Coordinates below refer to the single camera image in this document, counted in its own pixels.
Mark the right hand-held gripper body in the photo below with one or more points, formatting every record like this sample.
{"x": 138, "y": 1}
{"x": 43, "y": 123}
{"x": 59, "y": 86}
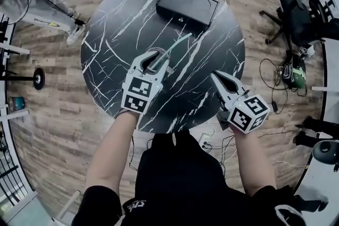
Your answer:
{"x": 249, "y": 113}

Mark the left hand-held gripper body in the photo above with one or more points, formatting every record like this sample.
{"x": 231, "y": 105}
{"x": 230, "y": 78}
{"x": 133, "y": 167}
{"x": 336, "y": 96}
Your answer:
{"x": 137, "y": 92}

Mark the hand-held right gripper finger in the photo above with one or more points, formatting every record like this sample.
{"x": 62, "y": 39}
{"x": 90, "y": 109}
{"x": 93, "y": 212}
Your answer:
{"x": 219, "y": 90}
{"x": 233, "y": 80}

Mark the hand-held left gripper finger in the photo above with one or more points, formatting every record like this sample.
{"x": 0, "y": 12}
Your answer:
{"x": 164, "y": 68}
{"x": 140, "y": 59}

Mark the clear straw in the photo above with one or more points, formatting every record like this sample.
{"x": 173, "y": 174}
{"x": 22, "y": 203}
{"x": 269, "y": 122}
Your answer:
{"x": 176, "y": 43}

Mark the person's left forearm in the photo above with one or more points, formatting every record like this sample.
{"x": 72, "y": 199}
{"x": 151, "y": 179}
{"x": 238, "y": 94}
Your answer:
{"x": 114, "y": 151}

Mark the person's right forearm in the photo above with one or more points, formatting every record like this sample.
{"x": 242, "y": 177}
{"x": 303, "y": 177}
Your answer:
{"x": 254, "y": 161}

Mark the round black marble table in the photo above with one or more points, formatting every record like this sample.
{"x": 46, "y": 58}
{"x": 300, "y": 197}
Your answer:
{"x": 116, "y": 34}

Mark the white power strip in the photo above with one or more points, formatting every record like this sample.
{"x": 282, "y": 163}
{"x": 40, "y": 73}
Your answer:
{"x": 205, "y": 139}

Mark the black rectangular box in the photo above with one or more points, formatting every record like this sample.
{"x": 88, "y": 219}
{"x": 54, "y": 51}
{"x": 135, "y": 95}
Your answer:
{"x": 185, "y": 5}

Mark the white table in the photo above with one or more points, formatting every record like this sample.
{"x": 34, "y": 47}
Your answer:
{"x": 332, "y": 82}

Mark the black mesh office chair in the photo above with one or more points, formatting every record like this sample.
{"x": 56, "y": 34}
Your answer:
{"x": 302, "y": 21}

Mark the person's black shirt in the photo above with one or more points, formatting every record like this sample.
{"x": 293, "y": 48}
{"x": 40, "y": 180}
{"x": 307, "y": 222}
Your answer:
{"x": 180, "y": 182}

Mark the black wheeled stand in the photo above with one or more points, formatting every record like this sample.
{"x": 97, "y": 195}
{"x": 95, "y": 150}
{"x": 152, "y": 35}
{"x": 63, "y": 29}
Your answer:
{"x": 37, "y": 78}

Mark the blue small container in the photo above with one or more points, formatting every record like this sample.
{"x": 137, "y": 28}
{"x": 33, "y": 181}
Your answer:
{"x": 16, "y": 103}

